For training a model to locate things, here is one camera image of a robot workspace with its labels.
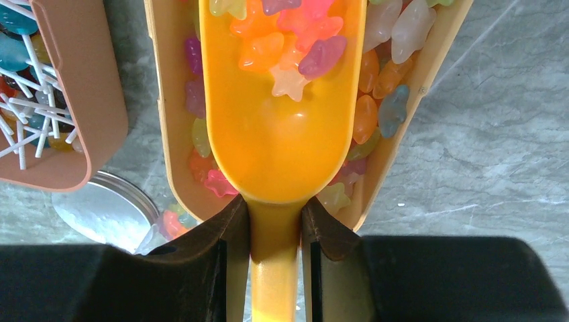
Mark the clear plastic jar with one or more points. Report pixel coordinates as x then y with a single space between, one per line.
165 226

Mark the round metal jar lid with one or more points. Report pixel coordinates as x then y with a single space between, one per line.
108 210

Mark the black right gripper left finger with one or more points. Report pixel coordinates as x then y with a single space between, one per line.
199 276

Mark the yellow plastic scoop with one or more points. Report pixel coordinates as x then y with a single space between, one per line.
281 82

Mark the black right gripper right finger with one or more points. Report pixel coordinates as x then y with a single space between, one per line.
348 277

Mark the pink oval lollipop tray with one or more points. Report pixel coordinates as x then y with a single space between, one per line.
78 40

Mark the yellow oval gummy tray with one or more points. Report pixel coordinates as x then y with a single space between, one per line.
397 97

